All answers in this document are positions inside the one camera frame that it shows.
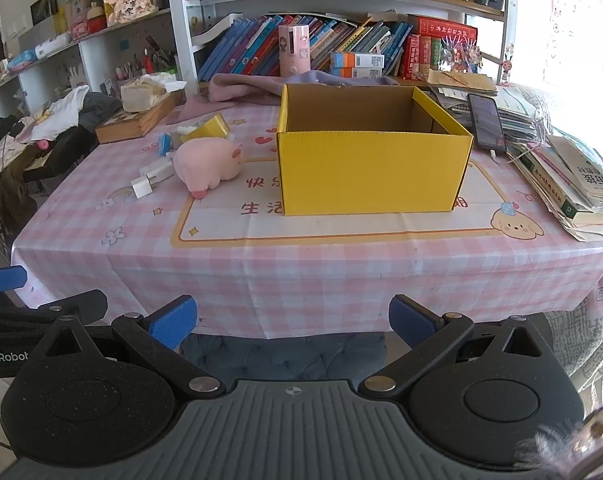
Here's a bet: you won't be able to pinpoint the white charger plug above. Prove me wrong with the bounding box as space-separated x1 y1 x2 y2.
131 157 175 200

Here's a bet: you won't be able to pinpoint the pink pig plush toy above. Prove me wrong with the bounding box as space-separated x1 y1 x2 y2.
172 138 244 200

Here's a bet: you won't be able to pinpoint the blue packet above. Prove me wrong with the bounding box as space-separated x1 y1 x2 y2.
157 133 174 157

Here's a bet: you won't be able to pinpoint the yellow tape roll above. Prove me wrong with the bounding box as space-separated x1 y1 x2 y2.
181 113 231 142

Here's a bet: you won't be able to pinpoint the pile of clothes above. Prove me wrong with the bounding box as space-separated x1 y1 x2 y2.
0 86 123 236

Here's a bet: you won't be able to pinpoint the pink checked tablecloth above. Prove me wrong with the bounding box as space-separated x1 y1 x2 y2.
12 105 603 339

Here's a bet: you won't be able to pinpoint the wooden chess board box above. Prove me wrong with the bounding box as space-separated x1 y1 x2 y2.
96 90 186 144

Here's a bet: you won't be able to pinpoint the yellow cardboard box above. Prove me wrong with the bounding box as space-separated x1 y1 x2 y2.
278 84 473 216

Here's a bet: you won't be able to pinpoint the stack of papers and books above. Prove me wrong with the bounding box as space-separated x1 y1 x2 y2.
424 77 603 242

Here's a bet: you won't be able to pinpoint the cream tissue pack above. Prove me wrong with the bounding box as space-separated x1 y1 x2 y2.
120 73 187 113

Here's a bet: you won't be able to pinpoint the black smartphone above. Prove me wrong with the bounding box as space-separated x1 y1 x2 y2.
467 93 507 154

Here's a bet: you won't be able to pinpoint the brown notebook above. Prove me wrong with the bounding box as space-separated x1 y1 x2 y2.
426 70 498 96

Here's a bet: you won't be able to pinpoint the pink purple cloth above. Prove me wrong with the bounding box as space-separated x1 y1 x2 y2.
206 70 397 105

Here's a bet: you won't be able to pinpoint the orange white medicine boxes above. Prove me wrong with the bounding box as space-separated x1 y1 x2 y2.
330 52 385 78

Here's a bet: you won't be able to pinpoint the red dictionary books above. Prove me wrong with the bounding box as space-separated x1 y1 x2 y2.
399 14 478 80

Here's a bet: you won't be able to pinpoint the row of blue books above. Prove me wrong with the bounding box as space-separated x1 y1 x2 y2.
198 14 285 82

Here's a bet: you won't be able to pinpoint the pink cylindrical holder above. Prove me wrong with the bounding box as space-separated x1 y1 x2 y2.
279 25 311 77

